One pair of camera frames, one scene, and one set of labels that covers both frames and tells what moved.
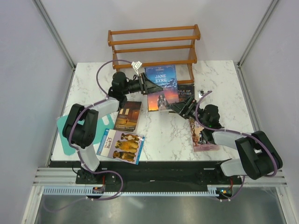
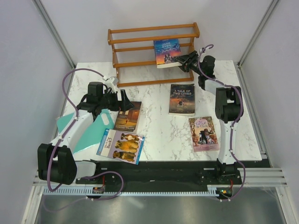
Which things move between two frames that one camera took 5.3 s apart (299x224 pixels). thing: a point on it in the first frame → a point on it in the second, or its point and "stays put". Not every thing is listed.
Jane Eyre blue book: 165,76 → 165,50
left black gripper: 148,87 → 127,104
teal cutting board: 105,122 stays put
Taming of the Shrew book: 195,128 stays put
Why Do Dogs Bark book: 121,146 stays put
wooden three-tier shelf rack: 166,45 stays put
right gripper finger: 179,107 → 185,64
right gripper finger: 187,101 → 184,57
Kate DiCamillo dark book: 128,115 stays put
